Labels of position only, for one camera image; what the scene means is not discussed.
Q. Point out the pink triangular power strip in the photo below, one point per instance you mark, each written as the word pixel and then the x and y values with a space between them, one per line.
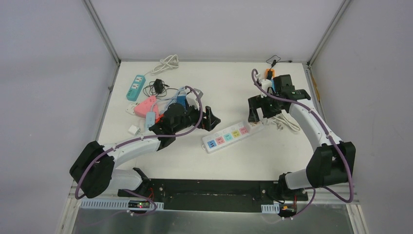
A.
pixel 148 105

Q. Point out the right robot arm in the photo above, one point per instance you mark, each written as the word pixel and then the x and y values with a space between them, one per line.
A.
pixel 331 164

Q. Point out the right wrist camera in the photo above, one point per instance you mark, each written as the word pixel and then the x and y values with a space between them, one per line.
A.
pixel 266 86

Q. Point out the light blue power strip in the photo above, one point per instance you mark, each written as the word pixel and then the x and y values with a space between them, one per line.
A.
pixel 150 119

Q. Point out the teal power strip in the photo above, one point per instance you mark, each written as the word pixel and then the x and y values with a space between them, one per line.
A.
pixel 136 88

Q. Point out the black charger on orange strip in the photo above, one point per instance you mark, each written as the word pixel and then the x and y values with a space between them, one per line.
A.
pixel 269 75

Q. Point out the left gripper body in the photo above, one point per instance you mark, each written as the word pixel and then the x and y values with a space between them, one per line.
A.
pixel 202 118

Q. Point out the red cube adapter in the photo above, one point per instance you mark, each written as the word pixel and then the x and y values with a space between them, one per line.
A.
pixel 158 119

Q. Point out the small white plug adapter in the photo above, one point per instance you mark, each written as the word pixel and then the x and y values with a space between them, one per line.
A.
pixel 134 130

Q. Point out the orange power strip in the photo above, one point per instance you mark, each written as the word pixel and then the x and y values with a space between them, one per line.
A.
pixel 270 70

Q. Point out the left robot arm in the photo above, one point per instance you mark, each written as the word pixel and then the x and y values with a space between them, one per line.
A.
pixel 96 168

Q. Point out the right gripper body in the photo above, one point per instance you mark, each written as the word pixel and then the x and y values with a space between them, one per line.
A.
pixel 269 105

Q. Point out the black power adapter with cable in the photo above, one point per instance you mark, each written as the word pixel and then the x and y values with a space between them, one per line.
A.
pixel 157 88

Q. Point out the blue cube adapter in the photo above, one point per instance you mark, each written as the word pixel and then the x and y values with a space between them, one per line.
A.
pixel 182 100

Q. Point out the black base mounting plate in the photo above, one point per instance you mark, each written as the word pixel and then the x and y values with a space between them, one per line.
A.
pixel 245 196

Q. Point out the white long power strip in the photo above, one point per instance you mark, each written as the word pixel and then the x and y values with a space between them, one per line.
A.
pixel 230 135

